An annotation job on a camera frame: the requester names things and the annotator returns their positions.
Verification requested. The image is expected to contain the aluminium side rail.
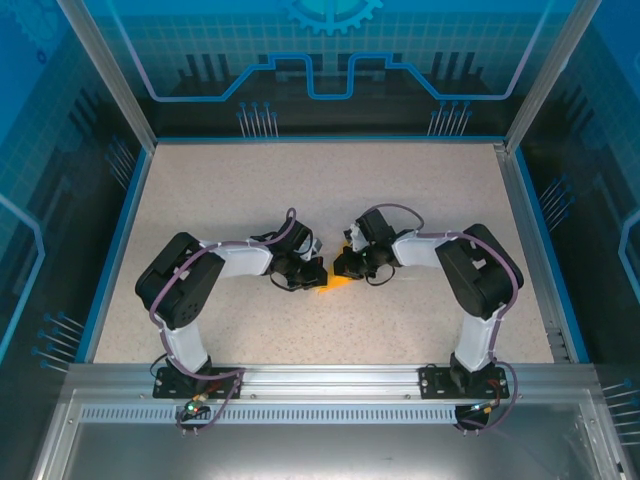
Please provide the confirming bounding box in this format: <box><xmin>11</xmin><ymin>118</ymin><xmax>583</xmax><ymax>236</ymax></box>
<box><xmin>492</xmin><ymin>142</ymin><xmax>576</xmax><ymax>365</ymax></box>

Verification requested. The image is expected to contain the cable connector with green light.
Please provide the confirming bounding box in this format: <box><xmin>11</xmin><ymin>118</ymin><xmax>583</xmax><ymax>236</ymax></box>
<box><xmin>180</xmin><ymin>393</ymin><xmax>210</xmax><ymax>420</ymax></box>
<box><xmin>467</xmin><ymin>397</ymin><xmax>502</xmax><ymax>417</ymax></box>

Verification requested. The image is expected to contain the thin black right camera cable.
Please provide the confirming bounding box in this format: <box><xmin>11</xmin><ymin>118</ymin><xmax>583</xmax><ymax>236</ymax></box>
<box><xmin>366</xmin><ymin>263</ymin><xmax>397</xmax><ymax>287</ymax></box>

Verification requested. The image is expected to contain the aluminium frame post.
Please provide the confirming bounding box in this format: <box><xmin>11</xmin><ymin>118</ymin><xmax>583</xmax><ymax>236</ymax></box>
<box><xmin>503</xmin><ymin>0</ymin><xmax>592</xmax><ymax>152</ymax></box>
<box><xmin>53</xmin><ymin>0</ymin><xmax>160</xmax><ymax>151</ymax></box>

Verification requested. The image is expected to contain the aluminium mounting rail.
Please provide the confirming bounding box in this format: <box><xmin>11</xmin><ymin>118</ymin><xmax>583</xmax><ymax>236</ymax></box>
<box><xmin>64</xmin><ymin>362</ymin><xmax>599</xmax><ymax>407</ymax></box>

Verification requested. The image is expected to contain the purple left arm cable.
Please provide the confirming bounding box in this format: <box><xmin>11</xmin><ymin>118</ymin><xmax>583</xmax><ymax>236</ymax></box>
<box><xmin>148</xmin><ymin>207</ymin><xmax>247</xmax><ymax>437</ymax></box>

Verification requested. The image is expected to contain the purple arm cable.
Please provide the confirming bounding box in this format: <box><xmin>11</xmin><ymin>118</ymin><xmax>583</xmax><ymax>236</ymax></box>
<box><xmin>369</xmin><ymin>202</ymin><xmax>521</xmax><ymax>435</ymax></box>
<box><xmin>148</xmin><ymin>207</ymin><xmax>247</xmax><ymax>437</ymax></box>

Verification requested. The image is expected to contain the thin black camera cable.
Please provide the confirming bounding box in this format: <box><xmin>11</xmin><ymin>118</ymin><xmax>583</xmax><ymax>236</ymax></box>
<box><xmin>366</xmin><ymin>263</ymin><xmax>397</xmax><ymax>287</ymax></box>
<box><xmin>268</xmin><ymin>269</ymin><xmax>304</xmax><ymax>293</ymax></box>

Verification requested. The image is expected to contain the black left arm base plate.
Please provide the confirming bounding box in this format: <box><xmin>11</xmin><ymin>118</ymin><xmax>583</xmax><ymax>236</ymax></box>
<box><xmin>152</xmin><ymin>366</ymin><xmax>245</xmax><ymax>401</ymax></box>

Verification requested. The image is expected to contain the thin black left camera cable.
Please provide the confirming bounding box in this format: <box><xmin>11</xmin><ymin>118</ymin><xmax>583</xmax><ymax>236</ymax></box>
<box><xmin>268</xmin><ymin>269</ymin><xmax>304</xmax><ymax>293</ymax></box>

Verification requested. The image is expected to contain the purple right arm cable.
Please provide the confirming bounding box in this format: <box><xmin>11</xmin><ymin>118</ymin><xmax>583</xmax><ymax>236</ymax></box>
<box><xmin>369</xmin><ymin>202</ymin><xmax>521</xmax><ymax>435</ymax></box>

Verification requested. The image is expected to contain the grey metal sheet platform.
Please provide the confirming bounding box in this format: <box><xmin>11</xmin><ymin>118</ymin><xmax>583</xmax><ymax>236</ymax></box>
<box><xmin>29</xmin><ymin>389</ymin><xmax>629</xmax><ymax>480</ymax></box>

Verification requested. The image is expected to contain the slotted metal cable duct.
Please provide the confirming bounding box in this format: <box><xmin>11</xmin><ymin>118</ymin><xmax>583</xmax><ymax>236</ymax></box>
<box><xmin>78</xmin><ymin>405</ymin><xmax>589</xmax><ymax>427</ymax></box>

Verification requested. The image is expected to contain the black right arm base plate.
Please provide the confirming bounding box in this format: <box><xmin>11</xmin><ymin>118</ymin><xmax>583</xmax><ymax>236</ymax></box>
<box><xmin>418</xmin><ymin>364</ymin><xmax>511</xmax><ymax>401</ymax></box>

